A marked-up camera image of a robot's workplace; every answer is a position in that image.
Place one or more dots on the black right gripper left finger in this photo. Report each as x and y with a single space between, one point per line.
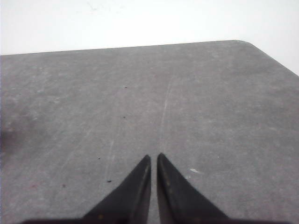
130 200

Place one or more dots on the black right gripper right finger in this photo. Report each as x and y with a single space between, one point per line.
178 200

